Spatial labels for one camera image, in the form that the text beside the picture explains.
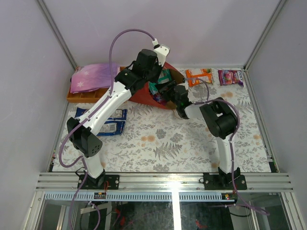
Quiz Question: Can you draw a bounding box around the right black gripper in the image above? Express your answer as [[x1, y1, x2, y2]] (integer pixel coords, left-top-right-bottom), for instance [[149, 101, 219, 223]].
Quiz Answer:
[[155, 79, 180, 108]]

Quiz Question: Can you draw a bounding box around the green snack packet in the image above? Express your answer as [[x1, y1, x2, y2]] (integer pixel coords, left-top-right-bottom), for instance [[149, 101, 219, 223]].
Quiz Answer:
[[158, 69, 172, 84]]

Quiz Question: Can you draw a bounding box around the red paper bag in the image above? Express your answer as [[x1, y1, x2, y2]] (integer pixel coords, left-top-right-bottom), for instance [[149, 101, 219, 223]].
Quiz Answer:
[[129, 62, 185, 110]]

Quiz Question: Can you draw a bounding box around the orange Fox's candy bag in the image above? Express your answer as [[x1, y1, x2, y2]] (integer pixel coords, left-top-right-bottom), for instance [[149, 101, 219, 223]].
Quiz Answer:
[[185, 68, 213, 87]]

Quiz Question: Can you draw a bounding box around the white Fox's candy bag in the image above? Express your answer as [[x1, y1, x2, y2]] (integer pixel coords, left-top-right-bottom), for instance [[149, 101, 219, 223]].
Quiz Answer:
[[218, 69, 244, 87]]

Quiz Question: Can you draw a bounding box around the blue Doritos chip bag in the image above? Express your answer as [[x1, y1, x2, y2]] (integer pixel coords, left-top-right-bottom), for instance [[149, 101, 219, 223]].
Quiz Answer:
[[74, 107, 128, 137]]

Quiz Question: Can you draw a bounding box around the teal candy bag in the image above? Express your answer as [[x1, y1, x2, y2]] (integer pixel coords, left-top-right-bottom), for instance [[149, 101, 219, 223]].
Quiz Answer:
[[148, 82, 159, 96]]

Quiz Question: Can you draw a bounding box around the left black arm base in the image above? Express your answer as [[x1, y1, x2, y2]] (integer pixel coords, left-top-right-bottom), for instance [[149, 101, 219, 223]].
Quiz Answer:
[[75, 171, 120, 190]]

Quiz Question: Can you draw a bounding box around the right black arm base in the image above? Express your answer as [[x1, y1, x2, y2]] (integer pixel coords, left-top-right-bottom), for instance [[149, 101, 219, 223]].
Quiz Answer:
[[203, 167, 247, 190]]

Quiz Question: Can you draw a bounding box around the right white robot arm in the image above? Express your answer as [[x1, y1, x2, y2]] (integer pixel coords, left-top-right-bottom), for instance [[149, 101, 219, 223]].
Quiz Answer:
[[156, 80, 240, 189]]

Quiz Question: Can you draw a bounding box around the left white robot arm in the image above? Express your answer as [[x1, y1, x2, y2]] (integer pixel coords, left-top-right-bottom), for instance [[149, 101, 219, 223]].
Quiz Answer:
[[67, 45, 169, 189]]

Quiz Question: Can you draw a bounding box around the floral table mat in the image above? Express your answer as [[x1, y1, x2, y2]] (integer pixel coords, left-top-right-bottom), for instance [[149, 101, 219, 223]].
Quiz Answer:
[[51, 67, 272, 173]]

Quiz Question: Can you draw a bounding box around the orange wooden tray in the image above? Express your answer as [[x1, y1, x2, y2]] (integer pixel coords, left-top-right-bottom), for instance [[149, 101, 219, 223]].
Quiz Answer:
[[66, 66, 127, 104]]

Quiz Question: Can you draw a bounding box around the purple plastic package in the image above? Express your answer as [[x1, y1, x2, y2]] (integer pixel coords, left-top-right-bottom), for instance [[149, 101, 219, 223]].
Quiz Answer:
[[70, 62, 120, 93]]

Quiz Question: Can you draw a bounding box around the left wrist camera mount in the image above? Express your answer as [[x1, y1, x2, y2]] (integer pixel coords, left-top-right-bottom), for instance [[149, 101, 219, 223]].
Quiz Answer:
[[152, 38, 170, 67]]

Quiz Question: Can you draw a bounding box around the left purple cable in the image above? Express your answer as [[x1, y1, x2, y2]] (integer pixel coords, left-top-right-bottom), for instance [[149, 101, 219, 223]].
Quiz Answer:
[[59, 28, 158, 230]]

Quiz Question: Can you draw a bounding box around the purple cable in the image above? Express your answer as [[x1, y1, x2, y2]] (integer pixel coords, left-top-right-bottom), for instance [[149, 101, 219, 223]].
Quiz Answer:
[[186, 77, 271, 216], [59, 28, 158, 230]]

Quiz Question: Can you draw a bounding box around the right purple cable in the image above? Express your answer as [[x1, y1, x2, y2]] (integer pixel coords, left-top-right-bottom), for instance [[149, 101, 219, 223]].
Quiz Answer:
[[186, 77, 271, 216]]

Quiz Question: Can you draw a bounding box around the aluminium front rail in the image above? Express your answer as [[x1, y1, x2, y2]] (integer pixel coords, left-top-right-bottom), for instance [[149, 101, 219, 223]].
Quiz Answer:
[[35, 172, 294, 193]]

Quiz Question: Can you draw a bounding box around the blue white cable duct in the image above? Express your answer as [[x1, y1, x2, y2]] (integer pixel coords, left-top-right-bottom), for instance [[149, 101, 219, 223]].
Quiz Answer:
[[45, 191, 234, 202]]

